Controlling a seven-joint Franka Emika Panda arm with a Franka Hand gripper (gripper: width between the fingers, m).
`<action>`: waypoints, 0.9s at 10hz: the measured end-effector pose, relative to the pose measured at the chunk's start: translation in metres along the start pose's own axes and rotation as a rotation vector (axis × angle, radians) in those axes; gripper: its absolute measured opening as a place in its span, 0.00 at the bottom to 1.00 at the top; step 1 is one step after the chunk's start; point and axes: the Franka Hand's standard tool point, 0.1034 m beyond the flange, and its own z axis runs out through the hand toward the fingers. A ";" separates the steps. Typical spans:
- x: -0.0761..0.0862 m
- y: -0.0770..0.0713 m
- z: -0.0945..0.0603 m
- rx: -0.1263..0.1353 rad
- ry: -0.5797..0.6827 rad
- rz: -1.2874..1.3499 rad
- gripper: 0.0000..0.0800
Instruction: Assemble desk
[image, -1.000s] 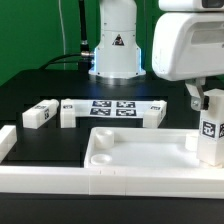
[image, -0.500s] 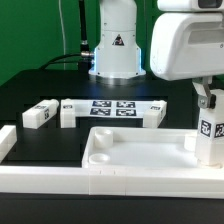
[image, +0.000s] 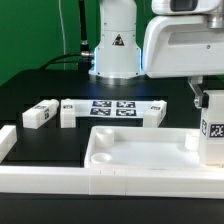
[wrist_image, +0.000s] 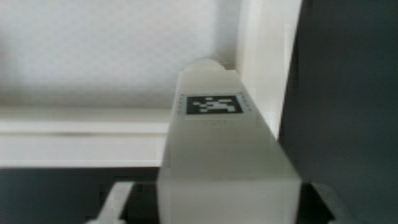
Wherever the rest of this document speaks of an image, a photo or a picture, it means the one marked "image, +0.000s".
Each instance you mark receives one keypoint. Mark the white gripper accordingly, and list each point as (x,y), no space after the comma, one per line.
(183,46)

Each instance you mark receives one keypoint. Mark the white desk tabletop tray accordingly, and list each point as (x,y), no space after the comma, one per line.
(145,148)

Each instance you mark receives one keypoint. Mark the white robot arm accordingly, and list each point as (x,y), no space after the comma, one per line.
(117,58)

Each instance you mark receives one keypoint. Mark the white U-shaped obstacle fence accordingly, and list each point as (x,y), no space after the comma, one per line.
(200,183)

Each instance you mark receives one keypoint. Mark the white marker base plate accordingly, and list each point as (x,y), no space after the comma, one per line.
(111,108)

